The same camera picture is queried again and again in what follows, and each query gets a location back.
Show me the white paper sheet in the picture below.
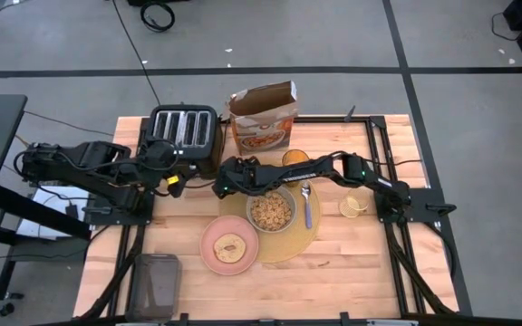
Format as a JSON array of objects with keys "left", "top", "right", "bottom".
[{"left": 15, "top": 185, "right": 92, "bottom": 241}]

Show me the amber glass with juice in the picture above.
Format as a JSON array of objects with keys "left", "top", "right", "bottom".
[{"left": 280, "top": 149, "right": 312, "bottom": 188}]

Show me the pumpkin cereal box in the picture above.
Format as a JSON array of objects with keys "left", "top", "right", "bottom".
[{"left": 226, "top": 80, "right": 300, "bottom": 158}]

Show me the pink plate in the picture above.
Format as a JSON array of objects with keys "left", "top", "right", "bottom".
[{"left": 198, "top": 214, "right": 261, "bottom": 277}]

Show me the black four-slot toaster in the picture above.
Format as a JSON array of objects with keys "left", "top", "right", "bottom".
[{"left": 144, "top": 104, "right": 226, "bottom": 180}]

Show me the black cable by boxes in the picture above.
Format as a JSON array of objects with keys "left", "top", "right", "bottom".
[{"left": 490, "top": 10, "right": 517, "bottom": 43}]

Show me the bagel half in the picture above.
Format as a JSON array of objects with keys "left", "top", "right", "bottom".
[{"left": 212, "top": 232, "right": 247, "bottom": 265}]

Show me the round woven straw placemat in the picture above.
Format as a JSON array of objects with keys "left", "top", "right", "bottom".
[{"left": 217, "top": 178, "right": 323, "bottom": 265}]

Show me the beige ceramic bowl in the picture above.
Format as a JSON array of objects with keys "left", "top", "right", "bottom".
[{"left": 245, "top": 187, "right": 298, "bottom": 235}]

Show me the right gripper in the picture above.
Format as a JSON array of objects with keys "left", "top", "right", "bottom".
[{"left": 211, "top": 155, "right": 263, "bottom": 201}]

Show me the black aluminium table frame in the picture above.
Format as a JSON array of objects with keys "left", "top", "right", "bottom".
[{"left": 77, "top": 104, "right": 461, "bottom": 326}]

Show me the black desk leg frame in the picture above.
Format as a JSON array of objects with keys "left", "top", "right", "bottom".
[{"left": 0, "top": 183, "right": 92, "bottom": 313}]

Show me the coiled black floor cable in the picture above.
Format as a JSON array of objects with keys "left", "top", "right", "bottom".
[{"left": 139, "top": 1, "right": 177, "bottom": 34}]

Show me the grey plastic tray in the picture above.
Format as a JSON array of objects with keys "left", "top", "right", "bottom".
[{"left": 125, "top": 253, "right": 183, "bottom": 324}]

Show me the long black floor cable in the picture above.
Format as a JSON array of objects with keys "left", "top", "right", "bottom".
[{"left": 111, "top": 0, "right": 162, "bottom": 107}]

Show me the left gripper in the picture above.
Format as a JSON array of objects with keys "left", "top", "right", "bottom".
[{"left": 159, "top": 161, "right": 199, "bottom": 199}]

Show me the spoon with purple handle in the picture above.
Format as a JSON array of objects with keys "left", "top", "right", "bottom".
[{"left": 300, "top": 181, "right": 314, "bottom": 230}]

